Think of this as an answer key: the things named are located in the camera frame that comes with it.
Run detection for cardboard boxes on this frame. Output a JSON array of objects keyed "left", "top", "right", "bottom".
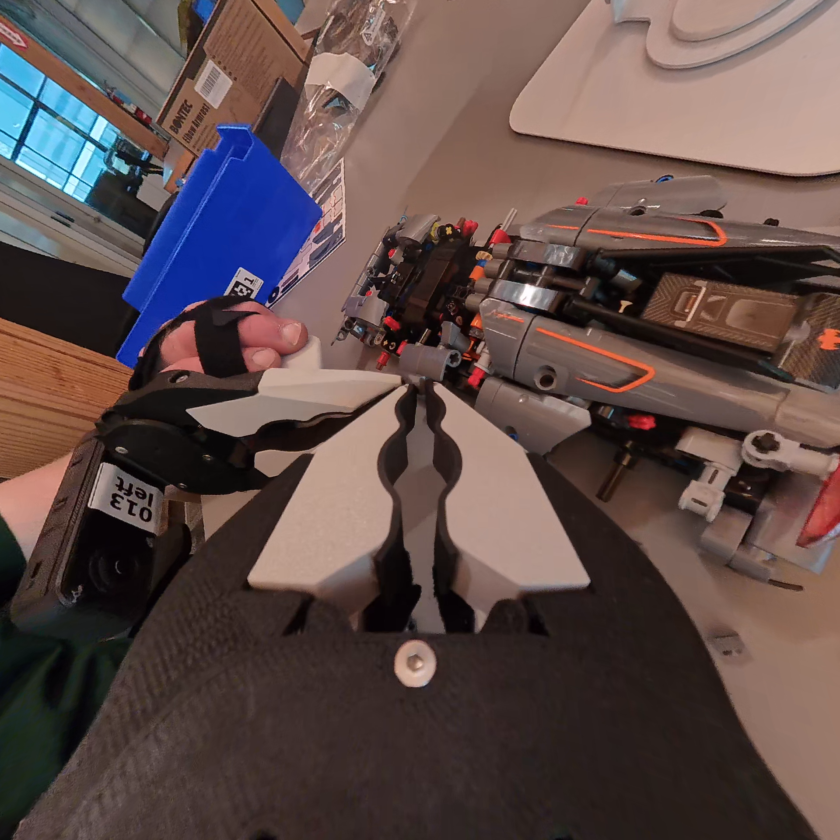
[{"left": 156, "top": 0, "right": 311, "bottom": 191}]

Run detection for clear bag of lego parts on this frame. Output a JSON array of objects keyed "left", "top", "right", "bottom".
[{"left": 282, "top": 0, "right": 417, "bottom": 191}]

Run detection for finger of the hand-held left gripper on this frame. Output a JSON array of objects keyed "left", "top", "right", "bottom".
[
  {"left": 185, "top": 369, "right": 404, "bottom": 455},
  {"left": 251, "top": 449, "right": 319, "bottom": 479}
]

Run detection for person's left hand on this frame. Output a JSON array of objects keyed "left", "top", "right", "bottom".
[{"left": 131, "top": 295, "right": 309, "bottom": 395}]

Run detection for blue plastic bin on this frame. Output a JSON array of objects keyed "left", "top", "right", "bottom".
[{"left": 117, "top": 125, "right": 324, "bottom": 368}]

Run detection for person's left forearm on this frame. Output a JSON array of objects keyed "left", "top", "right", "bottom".
[{"left": 0, "top": 453, "right": 74, "bottom": 559}]

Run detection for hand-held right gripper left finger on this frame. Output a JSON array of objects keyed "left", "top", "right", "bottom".
[{"left": 246, "top": 384, "right": 421, "bottom": 634}]

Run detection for white desk lamp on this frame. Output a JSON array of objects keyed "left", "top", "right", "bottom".
[{"left": 510, "top": 0, "right": 840, "bottom": 177}]

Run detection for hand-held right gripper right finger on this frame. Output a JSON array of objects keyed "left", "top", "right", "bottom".
[{"left": 423, "top": 381, "right": 592, "bottom": 634}]

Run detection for grey lego car model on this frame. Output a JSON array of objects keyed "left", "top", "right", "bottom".
[{"left": 335, "top": 174, "right": 840, "bottom": 592}]

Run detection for lego sticker sheet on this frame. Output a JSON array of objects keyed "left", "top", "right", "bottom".
[{"left": 266, "top": 157, "right": 347, "bottom": 309}]

